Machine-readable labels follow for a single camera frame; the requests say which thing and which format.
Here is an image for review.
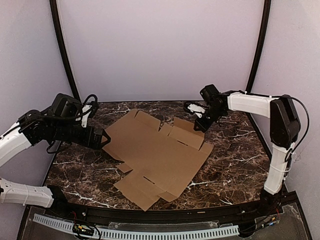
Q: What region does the brown cardboard box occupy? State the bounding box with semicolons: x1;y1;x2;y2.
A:
103;109;213;211

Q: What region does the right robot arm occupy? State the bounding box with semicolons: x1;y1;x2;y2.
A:
184;84;303;216

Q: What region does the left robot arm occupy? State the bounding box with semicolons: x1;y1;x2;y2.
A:
0;93;111;208

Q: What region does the small green circuit board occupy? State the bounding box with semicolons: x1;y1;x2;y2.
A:
72;223;94;236

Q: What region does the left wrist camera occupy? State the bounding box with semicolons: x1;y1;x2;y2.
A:
79;102;99;128

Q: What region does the black front rail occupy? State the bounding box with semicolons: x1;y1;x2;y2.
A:
47;184;298;227

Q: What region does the white slotted cable duct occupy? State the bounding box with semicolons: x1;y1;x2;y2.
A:
32;213;240;240

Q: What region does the left black frame post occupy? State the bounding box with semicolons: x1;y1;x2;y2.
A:
49;0;81;101

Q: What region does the black frame post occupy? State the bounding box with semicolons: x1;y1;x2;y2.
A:
49;0;81;101
245;0;272;93

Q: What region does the right black frame post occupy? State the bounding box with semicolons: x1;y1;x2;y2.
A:
245;0;272;93

